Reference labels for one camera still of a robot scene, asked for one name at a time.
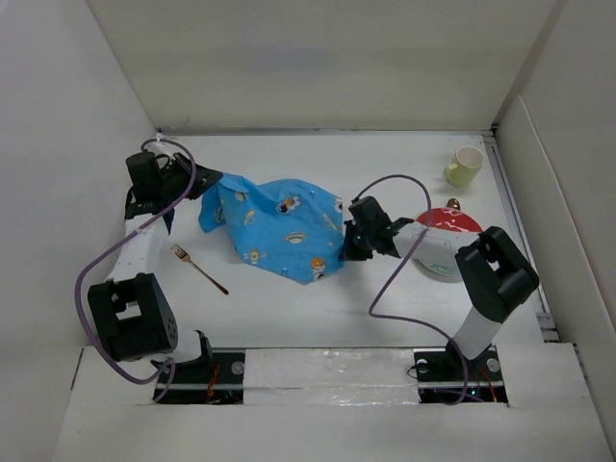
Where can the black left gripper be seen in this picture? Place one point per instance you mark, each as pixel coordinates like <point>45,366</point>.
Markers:
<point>204,178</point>

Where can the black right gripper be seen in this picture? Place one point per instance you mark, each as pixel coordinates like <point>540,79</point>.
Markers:
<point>349,252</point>

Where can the blue space-print cloth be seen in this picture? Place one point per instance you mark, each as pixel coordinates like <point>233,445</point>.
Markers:
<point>289,227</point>

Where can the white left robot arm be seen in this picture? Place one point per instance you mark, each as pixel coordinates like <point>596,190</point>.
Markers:
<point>132,317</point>

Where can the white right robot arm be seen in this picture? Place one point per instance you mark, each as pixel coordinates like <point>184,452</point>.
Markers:
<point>496,274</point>

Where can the copper fork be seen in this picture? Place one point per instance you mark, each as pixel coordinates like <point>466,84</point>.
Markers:
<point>185,257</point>

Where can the red and teal plate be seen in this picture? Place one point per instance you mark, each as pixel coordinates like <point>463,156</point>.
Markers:
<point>449,230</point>

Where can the copper spoon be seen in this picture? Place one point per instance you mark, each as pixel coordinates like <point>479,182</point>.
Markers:
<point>453,203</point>

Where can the pale yellow mug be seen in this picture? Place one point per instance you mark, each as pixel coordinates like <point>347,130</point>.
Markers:
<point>464,167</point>

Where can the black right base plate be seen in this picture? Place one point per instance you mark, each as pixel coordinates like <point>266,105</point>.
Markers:
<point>440,377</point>

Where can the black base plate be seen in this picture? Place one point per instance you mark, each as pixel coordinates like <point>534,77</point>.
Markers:
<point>218,380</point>
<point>440,377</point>

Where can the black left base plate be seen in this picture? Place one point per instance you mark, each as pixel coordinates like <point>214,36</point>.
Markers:
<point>218,380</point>

